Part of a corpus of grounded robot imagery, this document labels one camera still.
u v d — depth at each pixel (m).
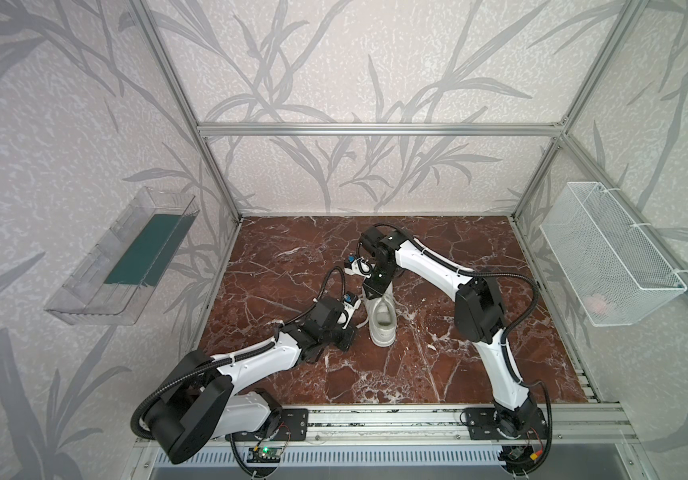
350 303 0.77
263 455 0.72
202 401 0.41
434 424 0.75
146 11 0.71
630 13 0.71
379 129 0.93
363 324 0.88
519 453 0.74
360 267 0.82
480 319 0.56
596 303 0.73
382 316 0.89
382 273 0.79
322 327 0.66
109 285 0.63
